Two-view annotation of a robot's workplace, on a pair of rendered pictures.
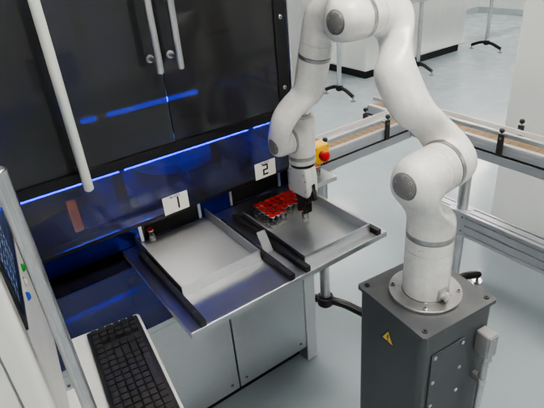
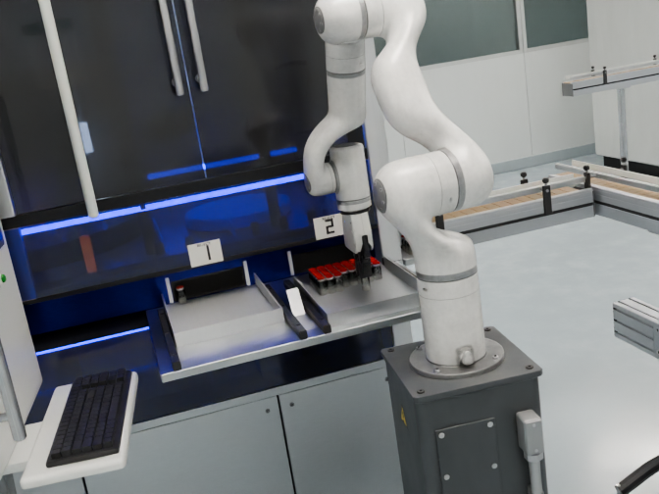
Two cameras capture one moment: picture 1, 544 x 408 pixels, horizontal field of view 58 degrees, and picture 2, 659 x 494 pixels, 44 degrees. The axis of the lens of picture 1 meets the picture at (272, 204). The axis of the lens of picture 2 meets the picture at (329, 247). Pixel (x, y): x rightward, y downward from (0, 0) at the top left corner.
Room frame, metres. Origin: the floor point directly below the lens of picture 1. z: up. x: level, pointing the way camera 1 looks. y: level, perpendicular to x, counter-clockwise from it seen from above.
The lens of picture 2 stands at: (-0.49, -0.68, 1.55)
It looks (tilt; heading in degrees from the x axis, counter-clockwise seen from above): 15 degrees down; 19
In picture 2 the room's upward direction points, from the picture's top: 9 degrees counter-clockwise
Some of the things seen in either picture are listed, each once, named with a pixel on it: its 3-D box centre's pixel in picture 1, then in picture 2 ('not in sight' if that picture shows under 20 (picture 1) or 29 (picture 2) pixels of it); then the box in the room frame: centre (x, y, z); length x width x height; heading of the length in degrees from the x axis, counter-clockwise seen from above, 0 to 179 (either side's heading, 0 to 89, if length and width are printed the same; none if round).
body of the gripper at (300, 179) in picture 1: (303, 176); (357, 226); (1.41, -0.11, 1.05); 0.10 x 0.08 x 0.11; 33
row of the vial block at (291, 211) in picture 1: (287, 210); (348, 276); (1.45, -0.05, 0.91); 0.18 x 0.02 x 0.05; 123
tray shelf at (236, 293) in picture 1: (254, 243); (291, 309); (1.32, 0.07, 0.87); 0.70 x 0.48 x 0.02; 123
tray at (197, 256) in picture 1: (195, 247); (219, 307); (1.28, 0.25, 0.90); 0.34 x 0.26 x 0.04; 33
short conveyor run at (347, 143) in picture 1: (346, 139); (484, 211); (1.98, -0.34, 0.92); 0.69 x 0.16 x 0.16; 123
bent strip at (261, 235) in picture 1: (274, 248); (300, 308); (1.22, 0.01, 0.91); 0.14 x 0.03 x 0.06; 32
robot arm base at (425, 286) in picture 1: (427, 263); (451, 316); (1.03, -0.39, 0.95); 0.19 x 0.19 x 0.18
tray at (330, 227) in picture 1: (303, 222); (359, 288); (1.38, -0.10, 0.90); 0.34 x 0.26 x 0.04; 33
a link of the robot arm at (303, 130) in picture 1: (299, 133); (347, 171); (1.40, -0.10, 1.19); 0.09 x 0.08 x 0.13; 127
